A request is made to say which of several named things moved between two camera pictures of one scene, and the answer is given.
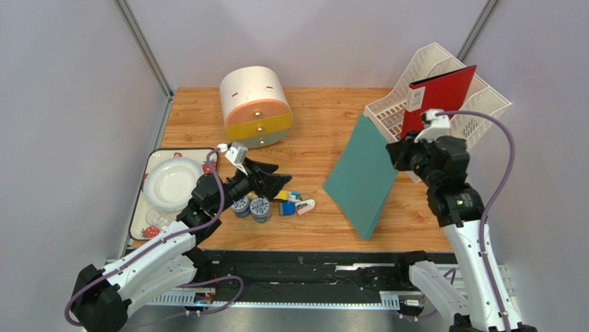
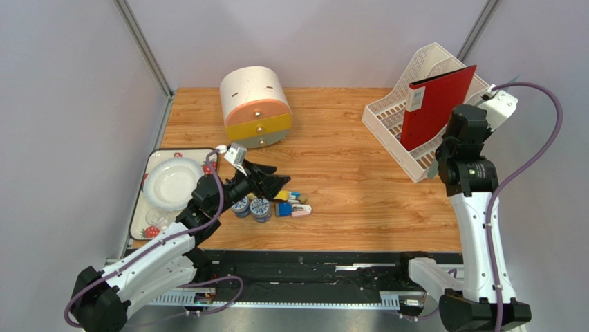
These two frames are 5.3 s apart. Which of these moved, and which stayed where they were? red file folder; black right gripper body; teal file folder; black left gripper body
Moved: teal file folder; black right gripper body
Stayed: red file folder; black left gripper body
